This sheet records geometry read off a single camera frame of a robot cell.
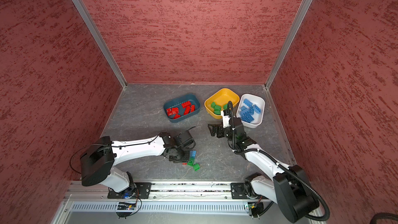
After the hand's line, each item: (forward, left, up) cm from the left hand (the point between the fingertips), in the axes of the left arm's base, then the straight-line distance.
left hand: (185, 163), depth 80 cm
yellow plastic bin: (+48, -22, -2) cm, 53 cm away
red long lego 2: (+35, +10, -1) cm, 36 cm away
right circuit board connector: (-19, -35, -4) cm, 40 cm away
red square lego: (+30, +9, -1) cm, 31 cm away
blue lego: (+36, -46, +1) cm, 58 cm away
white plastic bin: (+42, -49, +1) cm, 65 cm away
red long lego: (+35, +2, 0) cm, 35 cm away
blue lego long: (+42, -40, 0) cm, 58 cm away
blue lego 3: (+28, -40, -1) cm, 49 cm away
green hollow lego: (+1, -3, 0) cm, 3 cm away
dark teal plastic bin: (+42, +10, -2) cm, 43 cm away
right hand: (+17, -15, +8) cm, 24 cm away
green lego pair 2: (+38, -25, -1) cm, 45 cm away
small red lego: (+36, -2, 0) cm, 36 cm away
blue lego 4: (+31, -38, -1) cm, 49 cm away
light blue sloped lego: (+5, -4, +2) cm, 6 cm away
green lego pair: (+38, -19, -1) cm, 42 cm away
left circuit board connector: (-19, +28, -6) cm, 34 cm away
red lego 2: (+34, +15, -2) cm, 37 cm away
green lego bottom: (-2, -6, -1) cm, 6 cm away
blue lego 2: (+36, -42, 0) cm, 55 cm away
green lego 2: (+33, -18, +1) cm, 37 cm away
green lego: (+40, -16, 0) cm, 43 cm away
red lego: (+42, +3, -3) cm, 42 cm away
